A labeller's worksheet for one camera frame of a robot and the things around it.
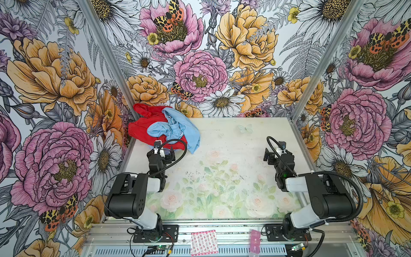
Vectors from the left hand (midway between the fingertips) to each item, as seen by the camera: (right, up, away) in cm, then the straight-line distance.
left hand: (164, 151), depth 93 cm
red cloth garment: (-21, +23, +25) cm, 40 cm away
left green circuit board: (+5, -39, -22) cm, 46 cm away
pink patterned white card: (+24, -38, -22) cm, 50 cm away
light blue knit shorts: (+5, +15, +10) cm, 19 cm away
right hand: (+64, -1, 0) cm, 64 cm away
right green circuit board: (+65, -40, -22) cm, 79 cm away
